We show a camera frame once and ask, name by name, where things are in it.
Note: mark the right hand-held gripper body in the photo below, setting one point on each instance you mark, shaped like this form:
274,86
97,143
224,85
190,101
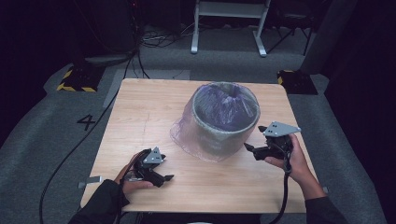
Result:
277,149

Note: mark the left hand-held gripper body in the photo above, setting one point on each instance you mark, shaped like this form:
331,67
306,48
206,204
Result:
149,171

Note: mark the green plastic bin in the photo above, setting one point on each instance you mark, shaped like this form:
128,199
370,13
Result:
224,140

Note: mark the purple plastic bag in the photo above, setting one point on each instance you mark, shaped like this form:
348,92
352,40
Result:
180,133

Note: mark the person's left hand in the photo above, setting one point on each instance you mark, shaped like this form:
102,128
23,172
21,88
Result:
130,186

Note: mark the person's right hand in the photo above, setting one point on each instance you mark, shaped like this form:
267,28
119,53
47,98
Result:
299,165

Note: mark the black yellow striped base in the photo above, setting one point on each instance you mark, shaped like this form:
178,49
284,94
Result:
81,79
299,82

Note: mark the black tripod stand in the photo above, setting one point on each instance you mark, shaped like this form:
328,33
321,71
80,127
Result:
281,41

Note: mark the grey pillar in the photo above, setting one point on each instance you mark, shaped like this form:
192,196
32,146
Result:
327,37

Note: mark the grey table bracket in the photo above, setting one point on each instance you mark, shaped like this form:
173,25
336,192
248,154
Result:
325,189
90,180

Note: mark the white metal stand frame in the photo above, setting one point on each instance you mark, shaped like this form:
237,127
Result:
194,31

